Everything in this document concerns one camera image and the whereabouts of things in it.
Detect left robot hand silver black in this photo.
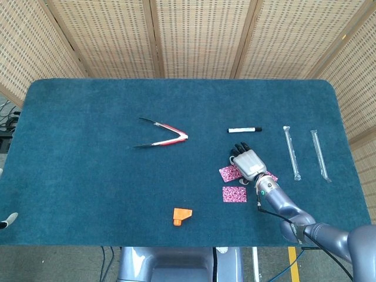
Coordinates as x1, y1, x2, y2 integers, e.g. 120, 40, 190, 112
0, 212, 19, 230

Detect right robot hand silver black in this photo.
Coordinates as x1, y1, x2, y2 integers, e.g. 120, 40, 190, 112
228, 142, 268, 186

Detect white marker black cap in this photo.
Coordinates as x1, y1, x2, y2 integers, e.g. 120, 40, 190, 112
226, 126, 263, 134

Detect clear wrapped straw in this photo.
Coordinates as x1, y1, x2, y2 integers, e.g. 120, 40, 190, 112
310, 129, 333, 183
283, 125, 302, 182

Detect black power strip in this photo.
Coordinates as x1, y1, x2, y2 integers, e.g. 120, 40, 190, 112
0, 130, 14, 153

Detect orange plastic block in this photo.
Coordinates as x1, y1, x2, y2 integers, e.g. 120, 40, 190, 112
172, 207, 193, 227

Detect teal carpet table cover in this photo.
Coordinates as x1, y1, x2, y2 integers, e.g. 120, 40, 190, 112
0, 78, 371, 247

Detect yellow floor tape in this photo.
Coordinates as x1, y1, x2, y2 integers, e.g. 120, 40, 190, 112
287, 246, 301, 282

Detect grey robot torso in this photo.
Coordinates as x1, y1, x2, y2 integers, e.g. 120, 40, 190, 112
116, 246, 244, 282

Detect woven bamboo screen panel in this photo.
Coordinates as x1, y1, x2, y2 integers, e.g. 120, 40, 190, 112
307, 0, 376, 206
230, 0, 367, 79
43, 0, 164, 79
0, 0, 89, 108
149, 0, 259, 79

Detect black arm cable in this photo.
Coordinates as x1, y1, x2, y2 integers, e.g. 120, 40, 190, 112
256, 199, 355, 282

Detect metal tongs red handles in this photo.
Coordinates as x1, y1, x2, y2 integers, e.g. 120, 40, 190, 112
133, 117, 189, 149

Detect black floor cables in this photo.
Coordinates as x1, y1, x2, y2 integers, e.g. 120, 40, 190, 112
0, 99, 21, 133

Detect blue floor cable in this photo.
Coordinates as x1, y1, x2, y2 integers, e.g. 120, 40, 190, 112
271, 249, 305, 280
98, 246, 116, 282

